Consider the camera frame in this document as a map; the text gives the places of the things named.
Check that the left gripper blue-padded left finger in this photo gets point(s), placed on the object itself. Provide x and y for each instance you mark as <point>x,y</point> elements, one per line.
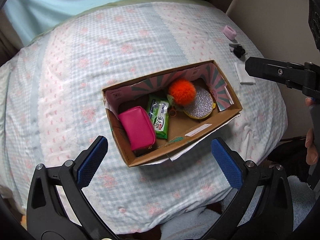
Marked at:
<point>57,208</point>

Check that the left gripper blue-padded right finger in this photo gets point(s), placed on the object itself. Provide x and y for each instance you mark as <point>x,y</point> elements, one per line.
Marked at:
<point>262,206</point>

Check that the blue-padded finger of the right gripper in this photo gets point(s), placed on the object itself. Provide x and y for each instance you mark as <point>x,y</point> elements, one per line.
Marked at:
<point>303,77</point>

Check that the green mattress sheet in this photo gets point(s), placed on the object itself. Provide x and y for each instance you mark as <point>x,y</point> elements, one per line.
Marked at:
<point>123,3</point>

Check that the cardboard box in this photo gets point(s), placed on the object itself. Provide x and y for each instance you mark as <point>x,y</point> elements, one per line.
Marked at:
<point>183,132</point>

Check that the green wet wipes packet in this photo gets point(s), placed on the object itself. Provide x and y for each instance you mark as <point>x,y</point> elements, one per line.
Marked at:
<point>157,111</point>

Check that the white cloth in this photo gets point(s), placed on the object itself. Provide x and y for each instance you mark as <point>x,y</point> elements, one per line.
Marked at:
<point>243,76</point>

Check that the round glitter yellow-edged pad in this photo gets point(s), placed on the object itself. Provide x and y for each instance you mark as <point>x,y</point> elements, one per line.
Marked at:
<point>202,106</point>

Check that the black scrunchie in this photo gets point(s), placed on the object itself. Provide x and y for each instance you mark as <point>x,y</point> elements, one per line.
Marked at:
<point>237,49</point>

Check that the magenta zip pouch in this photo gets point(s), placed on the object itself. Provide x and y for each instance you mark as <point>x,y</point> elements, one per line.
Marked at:
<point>139,129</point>

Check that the orange pom-pom plush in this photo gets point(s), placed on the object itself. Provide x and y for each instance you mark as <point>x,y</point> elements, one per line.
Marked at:
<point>181,92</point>

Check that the person's right hand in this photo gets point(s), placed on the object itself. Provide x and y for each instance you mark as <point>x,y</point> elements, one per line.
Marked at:
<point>312,154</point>

